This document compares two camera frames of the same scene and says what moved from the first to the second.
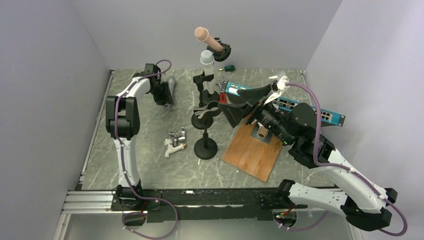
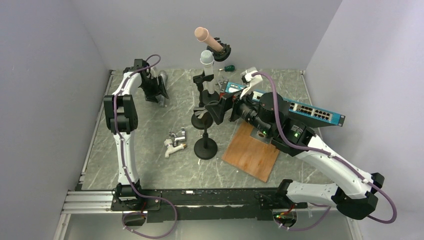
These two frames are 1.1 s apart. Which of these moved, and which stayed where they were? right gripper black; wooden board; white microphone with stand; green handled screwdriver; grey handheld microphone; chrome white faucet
Moved: right gripper black; grey handheld microphone
Stayed: green handled screwdriver; chrome white faucet; white microphone with stand; wooden board
